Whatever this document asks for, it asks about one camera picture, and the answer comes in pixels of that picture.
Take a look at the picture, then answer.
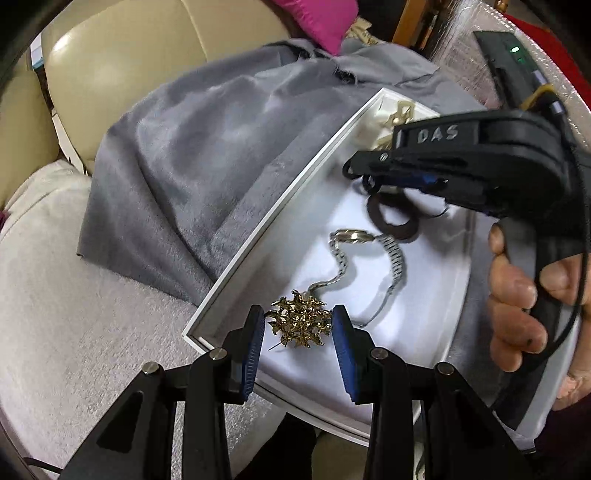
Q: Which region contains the red cushion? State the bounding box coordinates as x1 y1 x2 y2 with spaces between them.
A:
503 13 591 114

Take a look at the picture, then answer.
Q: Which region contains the gold spiky brooch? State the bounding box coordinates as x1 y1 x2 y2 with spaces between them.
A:
265 289 334 350

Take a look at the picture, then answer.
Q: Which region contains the white box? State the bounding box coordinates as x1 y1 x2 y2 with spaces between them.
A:
184 88 476 446

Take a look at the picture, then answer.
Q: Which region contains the pink cushion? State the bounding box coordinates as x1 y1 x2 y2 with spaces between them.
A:
270 0 359 54

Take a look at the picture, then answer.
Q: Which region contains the person's right hand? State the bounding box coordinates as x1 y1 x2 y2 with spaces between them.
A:
488 224 591 412

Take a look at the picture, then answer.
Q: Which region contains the silver wristwatch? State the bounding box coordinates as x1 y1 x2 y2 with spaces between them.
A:
308 228 408 329

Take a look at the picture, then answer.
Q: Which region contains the maroon hair tie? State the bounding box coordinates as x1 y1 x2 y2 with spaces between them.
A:
367 191 421 243

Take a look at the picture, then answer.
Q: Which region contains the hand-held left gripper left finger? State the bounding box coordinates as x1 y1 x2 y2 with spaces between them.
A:
60 305 266 480

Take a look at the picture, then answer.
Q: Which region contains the cream hair claw clip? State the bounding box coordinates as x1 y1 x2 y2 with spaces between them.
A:
360 99 419 151

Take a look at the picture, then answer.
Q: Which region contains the beige leather sofa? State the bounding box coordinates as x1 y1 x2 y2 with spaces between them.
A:
0 0 296 208

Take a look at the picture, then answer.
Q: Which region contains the wooden cabinet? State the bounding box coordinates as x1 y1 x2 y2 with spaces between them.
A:
392 0 444 51

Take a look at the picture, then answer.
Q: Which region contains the black cable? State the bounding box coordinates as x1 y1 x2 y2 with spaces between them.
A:
489 83 591 407

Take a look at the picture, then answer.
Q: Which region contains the silver foil mat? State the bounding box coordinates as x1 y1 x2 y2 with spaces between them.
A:
427 0 591 153

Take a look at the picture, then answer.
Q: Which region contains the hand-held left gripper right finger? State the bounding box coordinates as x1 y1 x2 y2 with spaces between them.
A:
331 305 532 480

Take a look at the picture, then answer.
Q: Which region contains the grey cloth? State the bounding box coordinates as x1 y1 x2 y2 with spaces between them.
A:
76 37 467 308

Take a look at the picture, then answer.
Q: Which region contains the beige fringed cloth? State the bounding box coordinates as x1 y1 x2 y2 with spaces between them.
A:
344 18 384 47

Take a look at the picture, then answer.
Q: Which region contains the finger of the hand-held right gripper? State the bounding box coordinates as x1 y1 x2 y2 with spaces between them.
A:
342 150 446 192

